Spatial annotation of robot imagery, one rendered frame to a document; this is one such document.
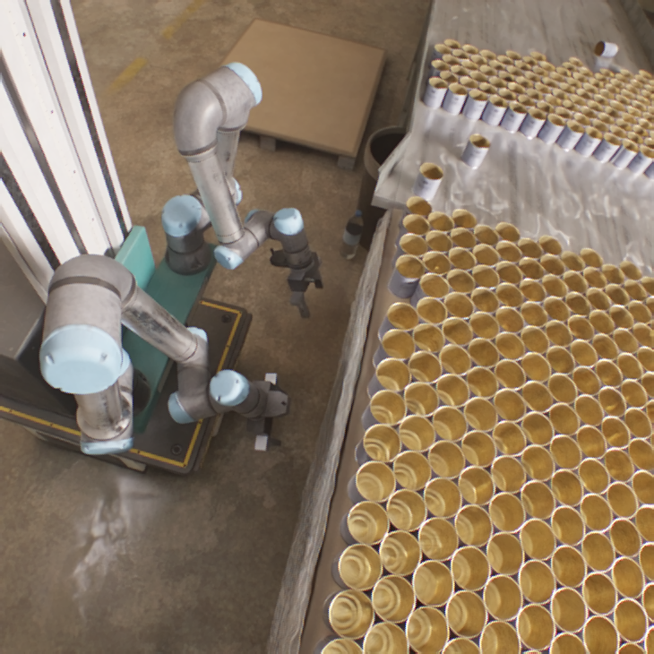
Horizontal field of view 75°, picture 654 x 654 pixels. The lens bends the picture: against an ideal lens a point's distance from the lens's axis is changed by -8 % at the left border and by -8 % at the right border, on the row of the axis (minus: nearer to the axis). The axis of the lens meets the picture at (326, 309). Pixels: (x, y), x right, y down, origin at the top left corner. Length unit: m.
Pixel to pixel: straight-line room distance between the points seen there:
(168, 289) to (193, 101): 0.64
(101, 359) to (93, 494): 1.39
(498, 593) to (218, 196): 1.03
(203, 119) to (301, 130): 1.99
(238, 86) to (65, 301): 0.64
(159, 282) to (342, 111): 2.09
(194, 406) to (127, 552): 1.06
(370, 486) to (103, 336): 0.53
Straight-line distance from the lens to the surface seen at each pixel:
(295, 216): 1.26
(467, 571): 0.93
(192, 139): 1.11
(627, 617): 1.06
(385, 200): 1.32
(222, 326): 1.88
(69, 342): 0.73
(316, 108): 3.26
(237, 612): 1.97
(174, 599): 1.99
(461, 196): 1.41
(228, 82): 1.15
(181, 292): 1.50
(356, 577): 0.87
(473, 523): 0.93
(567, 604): 0.99
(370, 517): 0.88
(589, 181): 1.76
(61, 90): 1.08
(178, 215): 1.40
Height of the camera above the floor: 1.96
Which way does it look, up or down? 58 degrees down
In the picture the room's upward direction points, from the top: 15 degrees clockwise
